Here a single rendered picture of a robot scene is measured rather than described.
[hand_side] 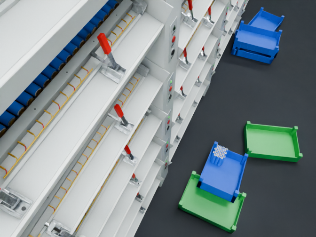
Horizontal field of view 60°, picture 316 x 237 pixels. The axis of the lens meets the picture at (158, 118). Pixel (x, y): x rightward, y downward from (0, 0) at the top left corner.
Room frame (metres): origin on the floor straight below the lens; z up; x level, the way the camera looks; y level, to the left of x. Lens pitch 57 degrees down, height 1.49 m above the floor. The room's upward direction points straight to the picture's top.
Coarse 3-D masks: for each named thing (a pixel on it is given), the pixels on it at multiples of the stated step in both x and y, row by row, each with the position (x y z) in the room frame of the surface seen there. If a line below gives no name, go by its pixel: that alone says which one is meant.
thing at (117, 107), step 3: (117, 105) 0.35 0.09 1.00; (114, 108) 0.34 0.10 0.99; (117, 108) 0.34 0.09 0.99; (120, 108) 0.35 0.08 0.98; (117, 111) 0.34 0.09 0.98; (120, 111) 0.35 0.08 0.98; (120, 114) 0.34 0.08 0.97; (123, 114) 0.35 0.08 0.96; (120, 117) 0.34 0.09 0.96; (123, 117) 0.34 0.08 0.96; (123, 120) 0.34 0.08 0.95; (123, 123) 0.34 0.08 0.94; (126, 123) 0.34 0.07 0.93
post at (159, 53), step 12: (168, 0) 0.51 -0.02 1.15; (180, 0) 0.57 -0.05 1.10; (180, 12) 0.58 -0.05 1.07; (168, 24) 0.51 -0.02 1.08; (168, 36) 0.52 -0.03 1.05; (156, 48) 0.51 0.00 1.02; (168, 48) 0.52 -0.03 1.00; (156, 60) 0.51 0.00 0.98; (156, 96) 0.51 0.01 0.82; (168, 108) 0.54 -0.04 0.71; (156, 132) 0.51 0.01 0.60; (168, 132) 0.55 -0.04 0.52; (168, 144) 0.56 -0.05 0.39; (168, 156) 0.57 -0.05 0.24
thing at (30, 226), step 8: (128, 80) 0.46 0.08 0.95; (112, 104) 0.38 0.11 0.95; (96, 128) 0.32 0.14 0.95; (80, 152) 0.26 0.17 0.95; (72, 168) 0.23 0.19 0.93; (64, 176) 0.20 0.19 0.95; (56, 184) 0.19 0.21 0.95; (56, 192) 0.17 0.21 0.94; (48, 200) 0.15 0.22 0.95; (40, 208) 0.14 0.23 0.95; (56, 208) 0.14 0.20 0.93; (40, 216) 0.13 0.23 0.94; (32, 224) 0.11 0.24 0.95; (24, 232) 0.09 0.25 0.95
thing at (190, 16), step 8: (184, 0) 0.80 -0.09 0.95; (192, 0) 0.83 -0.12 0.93; (200, 0) 0.85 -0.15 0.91; (208, 0) 0.86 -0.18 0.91; (184, 8) 0.78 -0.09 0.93; (192, 8) 0.80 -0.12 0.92; (200, 8) 0.81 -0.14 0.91; (184, 16) 0.75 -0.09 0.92; (192, 16) 0.73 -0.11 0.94; (200, 16) 0.78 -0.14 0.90; (184, 24) 0.72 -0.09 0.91; (192, 24) 0.72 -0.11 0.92; (184, 32) 0.69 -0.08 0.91; (192, 32) 0.70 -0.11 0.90; (184, 40) 0.66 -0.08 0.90
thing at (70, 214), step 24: (144, 72) 0.50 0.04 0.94; (168, 72) 0.49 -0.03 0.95; (120, 96) 0.43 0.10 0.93; (144, 96) 0.44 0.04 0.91; (96, 144) 0.29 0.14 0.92; (120, 144) 0.30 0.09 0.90; (96, 168) 0.24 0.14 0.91; (72, 192) 0.18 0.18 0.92; (96, 192) 0.18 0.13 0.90; (48, 216) 0.13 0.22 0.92; (72, 216) 0.13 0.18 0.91
